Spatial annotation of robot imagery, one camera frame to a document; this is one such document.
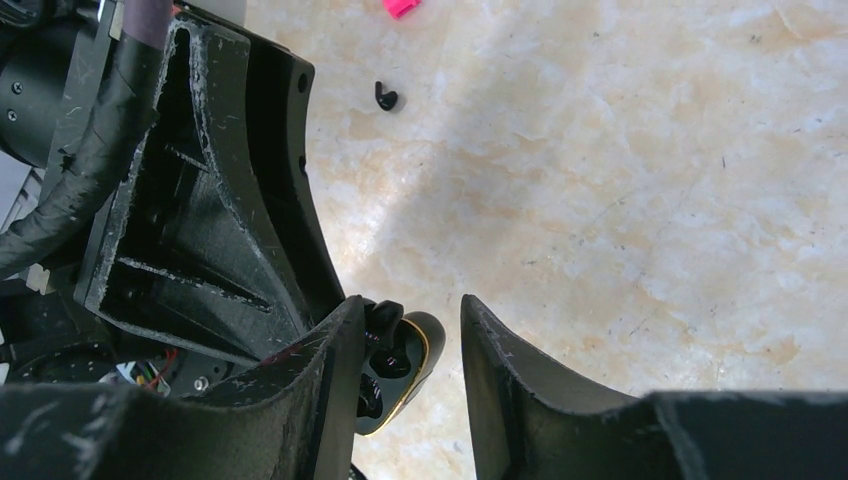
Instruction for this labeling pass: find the black earbud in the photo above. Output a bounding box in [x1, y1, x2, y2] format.
[362, 299, 411, 380]
[374, 81, 400, 112]

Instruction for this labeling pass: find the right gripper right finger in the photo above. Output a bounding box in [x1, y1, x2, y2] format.
[461, 295, 847, 479]

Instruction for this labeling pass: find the black earbud charging case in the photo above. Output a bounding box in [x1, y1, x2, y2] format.
[355, 299, 446, 437]

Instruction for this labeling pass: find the pink marker pen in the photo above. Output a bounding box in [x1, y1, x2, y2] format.
[382, 0, 421, 19]

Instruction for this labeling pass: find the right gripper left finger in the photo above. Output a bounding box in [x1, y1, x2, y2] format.
[1, 296, 365, 479]

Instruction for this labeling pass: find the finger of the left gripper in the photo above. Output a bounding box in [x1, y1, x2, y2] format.
[246, 39, 345, 326]
[104, 13, 313, 365]

